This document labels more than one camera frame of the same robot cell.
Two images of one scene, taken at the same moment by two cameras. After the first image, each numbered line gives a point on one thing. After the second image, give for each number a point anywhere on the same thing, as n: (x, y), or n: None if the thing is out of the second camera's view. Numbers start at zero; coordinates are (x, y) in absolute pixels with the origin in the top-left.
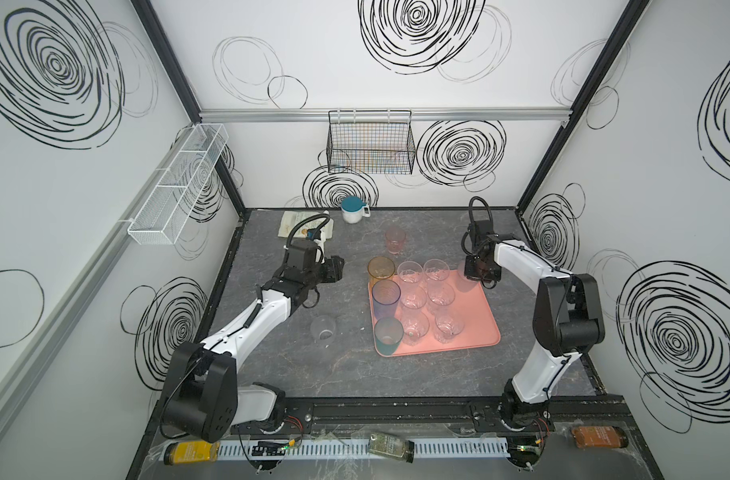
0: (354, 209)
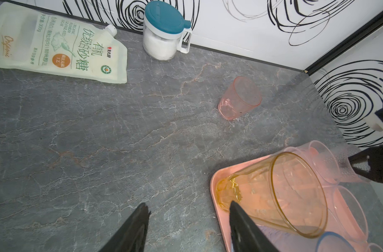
0: (166, 32)
